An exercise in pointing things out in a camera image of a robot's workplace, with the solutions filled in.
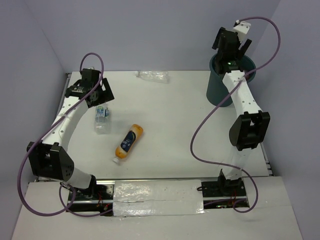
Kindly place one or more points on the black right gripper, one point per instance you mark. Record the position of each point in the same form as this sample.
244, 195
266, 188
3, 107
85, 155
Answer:
242, 49

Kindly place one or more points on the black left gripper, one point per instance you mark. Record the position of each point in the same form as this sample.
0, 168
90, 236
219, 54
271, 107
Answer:
107, 95

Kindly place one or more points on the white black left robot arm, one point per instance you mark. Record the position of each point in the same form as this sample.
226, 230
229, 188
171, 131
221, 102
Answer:
49, 158

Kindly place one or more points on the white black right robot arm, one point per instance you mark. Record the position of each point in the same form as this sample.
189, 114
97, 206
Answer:
251, 124

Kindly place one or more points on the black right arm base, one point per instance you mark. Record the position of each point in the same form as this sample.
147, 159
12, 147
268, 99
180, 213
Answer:
217, 191

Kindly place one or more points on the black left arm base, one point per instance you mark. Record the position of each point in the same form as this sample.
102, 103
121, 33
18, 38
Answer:
99, 202

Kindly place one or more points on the clear bottle blue label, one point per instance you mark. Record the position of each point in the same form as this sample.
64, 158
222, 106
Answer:
102, 119

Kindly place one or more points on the clear bottle at back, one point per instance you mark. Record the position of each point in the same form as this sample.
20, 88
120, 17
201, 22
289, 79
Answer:
153, 76

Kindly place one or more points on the orange bottle blue label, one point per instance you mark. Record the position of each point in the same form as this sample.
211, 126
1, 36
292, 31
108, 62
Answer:
123, 149

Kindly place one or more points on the white foil covered panel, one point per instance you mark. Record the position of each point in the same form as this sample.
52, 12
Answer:
157, 198

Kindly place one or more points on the aluminium table edge rail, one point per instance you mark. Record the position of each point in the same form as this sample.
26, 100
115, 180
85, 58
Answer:
268, 165

